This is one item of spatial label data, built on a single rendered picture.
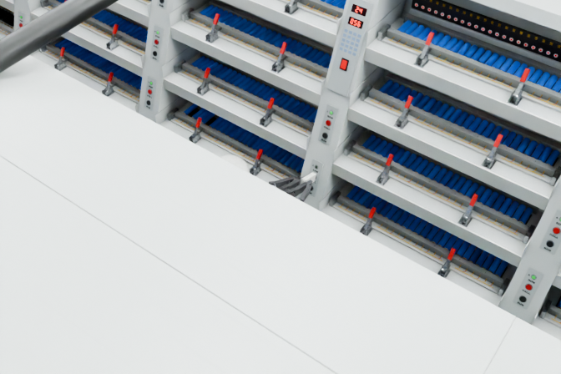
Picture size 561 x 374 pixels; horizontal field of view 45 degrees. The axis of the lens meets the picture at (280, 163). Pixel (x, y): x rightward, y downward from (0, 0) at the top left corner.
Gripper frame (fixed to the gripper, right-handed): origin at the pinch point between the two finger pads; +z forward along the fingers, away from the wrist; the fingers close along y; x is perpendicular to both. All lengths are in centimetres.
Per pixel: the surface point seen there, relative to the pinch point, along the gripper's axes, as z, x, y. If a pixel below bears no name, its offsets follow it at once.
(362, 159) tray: 9.0, 10.1, 11.8
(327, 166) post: 3.8, 5.4, 3.4
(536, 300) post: 4, -3, 73
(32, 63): -126, 73, 26
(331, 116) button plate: 3.6, 21.4, 0.4
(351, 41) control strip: 3.4, 45.1, 0.2
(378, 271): -128, 74, 65
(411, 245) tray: 9.6, -9.4, 34.8
